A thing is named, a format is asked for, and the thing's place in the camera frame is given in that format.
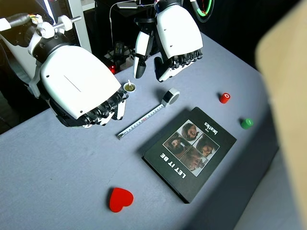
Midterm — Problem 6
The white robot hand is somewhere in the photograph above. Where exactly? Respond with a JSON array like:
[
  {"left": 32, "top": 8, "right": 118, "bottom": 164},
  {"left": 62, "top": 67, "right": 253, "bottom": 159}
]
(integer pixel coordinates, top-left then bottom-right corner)
[
  {"left": 38, "top": 45, "right": 130, "bottom": 129},
  {"left": 132, "top": 6, "right": 204, "bottom": 83}
]

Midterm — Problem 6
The grey tape measure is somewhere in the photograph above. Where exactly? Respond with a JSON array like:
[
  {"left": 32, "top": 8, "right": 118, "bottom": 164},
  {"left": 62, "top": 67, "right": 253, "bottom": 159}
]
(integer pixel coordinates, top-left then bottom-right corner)
[{"left": 116, "top": 87, "right": 181, "bottom": 140}]

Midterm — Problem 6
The black Let It Be album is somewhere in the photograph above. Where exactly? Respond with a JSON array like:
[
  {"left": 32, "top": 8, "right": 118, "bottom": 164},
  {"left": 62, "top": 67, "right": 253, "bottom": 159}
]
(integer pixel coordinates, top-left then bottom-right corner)
[{"left": 142, "top": 106, "right": 237, "bottom": 204}]

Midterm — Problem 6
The power strip with red light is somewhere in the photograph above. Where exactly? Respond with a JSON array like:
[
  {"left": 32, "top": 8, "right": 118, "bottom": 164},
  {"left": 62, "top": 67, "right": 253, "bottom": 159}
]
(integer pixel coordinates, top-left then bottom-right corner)
[{"left": 103, "top": 49, "right": 135, "bottom": 74}]

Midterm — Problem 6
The white vertical stand column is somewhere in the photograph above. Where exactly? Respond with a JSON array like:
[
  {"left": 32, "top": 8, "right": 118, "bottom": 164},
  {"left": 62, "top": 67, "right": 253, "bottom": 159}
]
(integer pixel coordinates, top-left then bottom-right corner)
[{"left": 66, "top": 0, "right": 93, "bottom": 55}]

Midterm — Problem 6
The black plug adapter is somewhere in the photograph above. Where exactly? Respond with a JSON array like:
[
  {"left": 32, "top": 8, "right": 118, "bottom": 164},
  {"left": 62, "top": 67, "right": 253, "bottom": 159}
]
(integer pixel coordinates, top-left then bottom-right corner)
[{"left": 114, "top": 41, "right": 125, "bottom": 58}]

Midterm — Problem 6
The grey power adapter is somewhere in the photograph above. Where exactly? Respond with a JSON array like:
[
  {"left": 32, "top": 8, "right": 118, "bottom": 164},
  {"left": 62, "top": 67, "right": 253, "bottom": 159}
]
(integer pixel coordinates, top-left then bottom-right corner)
[{"left": 117, "top": 2, "right": 139, "bottom": 10}]

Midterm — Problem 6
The white robot body shell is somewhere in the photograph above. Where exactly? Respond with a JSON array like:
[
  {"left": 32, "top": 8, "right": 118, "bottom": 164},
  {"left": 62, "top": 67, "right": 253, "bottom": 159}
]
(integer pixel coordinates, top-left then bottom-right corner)
[{"left": 0, "top": 33, "right": 40, "bottom": 99}]

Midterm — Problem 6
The red cylinder block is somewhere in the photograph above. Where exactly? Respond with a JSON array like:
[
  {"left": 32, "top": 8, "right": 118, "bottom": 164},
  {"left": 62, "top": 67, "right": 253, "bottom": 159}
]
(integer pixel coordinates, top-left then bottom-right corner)
[{"left": 219, "top": 92, "right": 231, "bottom": 104}]

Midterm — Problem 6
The grey tablecloth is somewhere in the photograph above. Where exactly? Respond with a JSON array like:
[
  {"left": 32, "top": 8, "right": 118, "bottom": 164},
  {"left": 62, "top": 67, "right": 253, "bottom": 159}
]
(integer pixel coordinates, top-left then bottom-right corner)
[{"left": 0, "top": 30, "right": 281, "bottom": 230}]

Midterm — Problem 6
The green cylinder block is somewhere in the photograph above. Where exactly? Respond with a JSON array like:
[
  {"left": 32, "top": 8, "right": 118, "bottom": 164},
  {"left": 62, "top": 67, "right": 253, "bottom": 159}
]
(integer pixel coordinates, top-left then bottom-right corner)
[{"left": 240, "top": 117, "right": 254, "bottom": 130}]

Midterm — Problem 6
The blurred beige panel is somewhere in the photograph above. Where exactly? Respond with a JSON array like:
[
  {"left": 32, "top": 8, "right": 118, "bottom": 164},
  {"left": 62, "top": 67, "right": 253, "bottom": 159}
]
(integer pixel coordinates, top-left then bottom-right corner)
[{"left": 255, "top": 0, "right": 307, "bottom": 230}]

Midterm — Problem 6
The red heart block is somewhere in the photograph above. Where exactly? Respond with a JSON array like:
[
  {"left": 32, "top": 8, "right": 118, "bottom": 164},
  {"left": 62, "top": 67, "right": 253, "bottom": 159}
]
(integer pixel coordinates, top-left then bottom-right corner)
[{"left": 109, "top": 187, "right": 134, "bottom": 213}]

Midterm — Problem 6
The thin white cable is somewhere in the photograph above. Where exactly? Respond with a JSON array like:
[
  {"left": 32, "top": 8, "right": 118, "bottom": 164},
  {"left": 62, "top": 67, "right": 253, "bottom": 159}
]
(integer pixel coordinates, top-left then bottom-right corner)
[{"left": 109, "top": 1, "right": 144, "bottom": 45}]

